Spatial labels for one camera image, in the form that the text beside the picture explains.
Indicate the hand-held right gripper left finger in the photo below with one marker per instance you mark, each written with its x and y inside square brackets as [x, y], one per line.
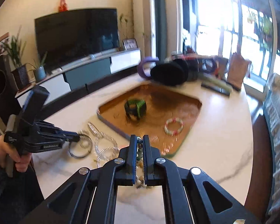
[134, 159]

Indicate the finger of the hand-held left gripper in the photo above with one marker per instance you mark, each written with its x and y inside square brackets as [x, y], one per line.
[60, 131]
[68, 141]

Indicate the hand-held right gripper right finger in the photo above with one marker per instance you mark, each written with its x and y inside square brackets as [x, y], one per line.
[146, 159]

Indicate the golden metal tray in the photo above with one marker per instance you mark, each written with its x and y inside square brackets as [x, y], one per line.
[158, 98]

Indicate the person's left forearm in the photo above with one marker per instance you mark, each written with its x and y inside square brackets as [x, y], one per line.
[0, 191]

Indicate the person's left hand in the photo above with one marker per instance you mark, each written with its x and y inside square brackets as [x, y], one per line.
[0, 149]

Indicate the plant in blue-grey pot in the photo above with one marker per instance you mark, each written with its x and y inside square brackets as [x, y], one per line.
[40, 72]

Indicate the dark wooden speaker cabinet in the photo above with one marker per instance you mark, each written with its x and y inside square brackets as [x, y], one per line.
[4, 98]

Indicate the white remote control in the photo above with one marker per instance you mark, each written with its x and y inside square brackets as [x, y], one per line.
[56, 70]

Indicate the green black wristwatch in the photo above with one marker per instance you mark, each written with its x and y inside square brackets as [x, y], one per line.
[135, 108]

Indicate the white and teal television cabinet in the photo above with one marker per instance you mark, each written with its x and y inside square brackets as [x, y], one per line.
[88, 71]

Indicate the silver soundbar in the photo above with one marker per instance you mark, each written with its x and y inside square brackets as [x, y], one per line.
[93, 56]

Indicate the black flat television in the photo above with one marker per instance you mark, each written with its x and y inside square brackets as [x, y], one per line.
[77, 35]

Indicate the purple curved massager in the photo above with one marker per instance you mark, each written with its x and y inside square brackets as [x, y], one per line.
[141, 68]

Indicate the black round container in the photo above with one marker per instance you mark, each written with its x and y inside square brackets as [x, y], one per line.
[192, 72]

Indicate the black remote control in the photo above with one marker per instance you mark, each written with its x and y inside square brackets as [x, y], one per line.
[215, 89]
[233, 85]

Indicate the pale green massage stick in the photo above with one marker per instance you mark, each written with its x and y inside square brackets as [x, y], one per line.
[211, 80]

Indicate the bamboo plant in vase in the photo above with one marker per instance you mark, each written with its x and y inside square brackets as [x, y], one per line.
[124, 25]

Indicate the pink gift bag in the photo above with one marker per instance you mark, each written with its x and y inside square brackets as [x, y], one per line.
[238, 72]

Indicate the white standing air conditioner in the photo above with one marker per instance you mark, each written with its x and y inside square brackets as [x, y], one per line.
[142, 14]

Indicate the sofa with quilted grey cover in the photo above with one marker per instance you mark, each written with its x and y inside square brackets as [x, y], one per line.
[277, 121]

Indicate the teal curtain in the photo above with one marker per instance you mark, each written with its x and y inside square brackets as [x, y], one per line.
[161, 16]

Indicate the sliding glass balcony door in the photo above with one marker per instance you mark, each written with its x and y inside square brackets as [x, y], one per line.
[212, 16]

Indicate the hanging balcony plant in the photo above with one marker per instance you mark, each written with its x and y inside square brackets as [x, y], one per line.
[250, 16]
[267, 28]

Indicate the small photo frame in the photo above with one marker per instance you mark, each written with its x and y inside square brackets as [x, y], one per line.
[130, 43]

